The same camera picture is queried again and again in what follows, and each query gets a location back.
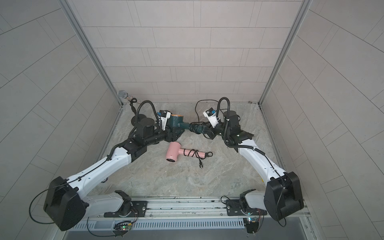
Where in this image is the green dryer cord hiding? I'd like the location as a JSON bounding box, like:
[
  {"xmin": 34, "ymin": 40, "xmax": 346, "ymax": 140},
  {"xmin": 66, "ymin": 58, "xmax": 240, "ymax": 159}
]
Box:
[{"xmin": 188, "ymin": 99, "xmax": 220, "ymax": 139}]

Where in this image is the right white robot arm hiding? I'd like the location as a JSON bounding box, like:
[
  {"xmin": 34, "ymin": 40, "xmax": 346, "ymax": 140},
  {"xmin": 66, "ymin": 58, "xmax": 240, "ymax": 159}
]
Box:
[{"xmin": 212, "ymin": 121, "xmax": 305, "ymax": 222}]

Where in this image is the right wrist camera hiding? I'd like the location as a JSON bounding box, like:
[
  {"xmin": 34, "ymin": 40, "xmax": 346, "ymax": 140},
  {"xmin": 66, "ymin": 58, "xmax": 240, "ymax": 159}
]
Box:
[{"xmin": 203, "ymin": 107, "xmax": 241, "ymax": 130}]

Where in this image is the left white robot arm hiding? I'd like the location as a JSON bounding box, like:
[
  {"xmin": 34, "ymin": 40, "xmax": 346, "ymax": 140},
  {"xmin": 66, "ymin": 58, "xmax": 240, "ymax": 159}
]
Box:
[{"xmin": 43, "ymin": 130, "xmax": 177, "ymax": 231}]

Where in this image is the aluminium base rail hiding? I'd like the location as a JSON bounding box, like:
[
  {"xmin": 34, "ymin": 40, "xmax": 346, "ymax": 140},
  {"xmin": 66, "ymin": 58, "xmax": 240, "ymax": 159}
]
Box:
[{"xmin": 59, "ymin": 196, "xmax": 311, "ymax": 221}]

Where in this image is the black microphone stand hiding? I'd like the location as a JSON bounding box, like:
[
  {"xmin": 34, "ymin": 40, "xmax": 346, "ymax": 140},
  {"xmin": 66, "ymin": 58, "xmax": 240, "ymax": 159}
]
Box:
[{"xmin": 118, "ymin": 90, "xmax": 138, "ymax": 126}]

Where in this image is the green hair dryer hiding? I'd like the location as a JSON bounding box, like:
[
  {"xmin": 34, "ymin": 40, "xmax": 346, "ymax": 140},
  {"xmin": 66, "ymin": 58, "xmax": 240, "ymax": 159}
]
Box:
[{"xmin": 166, "ymin": 113, "xmax": 211, "ymax": 136}]

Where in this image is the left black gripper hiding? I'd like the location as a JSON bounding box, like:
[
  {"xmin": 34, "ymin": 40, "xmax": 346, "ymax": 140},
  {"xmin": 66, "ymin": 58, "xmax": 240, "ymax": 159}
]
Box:
[{"xmin": 143, "ymin": 123, "xmax": 184, "ymax": 147}]

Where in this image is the pink hair dryer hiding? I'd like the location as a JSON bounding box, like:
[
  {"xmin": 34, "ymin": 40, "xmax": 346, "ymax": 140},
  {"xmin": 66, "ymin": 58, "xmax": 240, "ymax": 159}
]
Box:
[{"xmin": 166, "ymin": 142, "xmax": 213, "ymax": 163}]

